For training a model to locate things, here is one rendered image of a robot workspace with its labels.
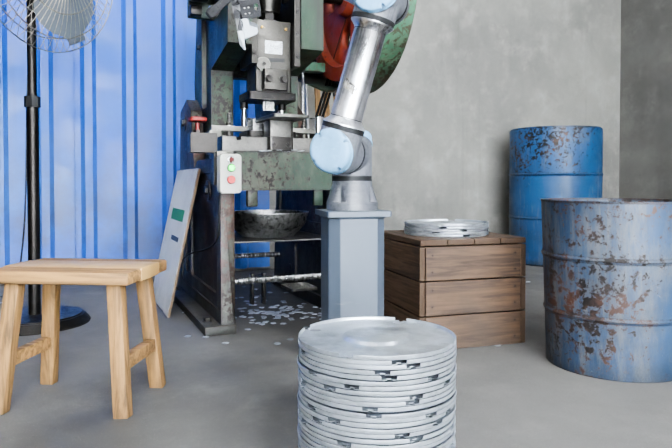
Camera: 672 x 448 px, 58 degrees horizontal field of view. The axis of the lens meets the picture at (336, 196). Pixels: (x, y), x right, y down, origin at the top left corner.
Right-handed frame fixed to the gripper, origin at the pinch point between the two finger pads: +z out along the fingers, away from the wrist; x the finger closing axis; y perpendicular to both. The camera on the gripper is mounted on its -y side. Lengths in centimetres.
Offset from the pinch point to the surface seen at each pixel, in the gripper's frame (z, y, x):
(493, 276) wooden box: 79, 68, -26
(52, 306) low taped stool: 51, -58, -48
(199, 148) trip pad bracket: 34.5, -21.9, 17.1
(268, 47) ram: 9, 7, 55
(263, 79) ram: 20, 3, 48
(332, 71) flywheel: 27, 34, 79
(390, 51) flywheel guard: 16, 54, 47
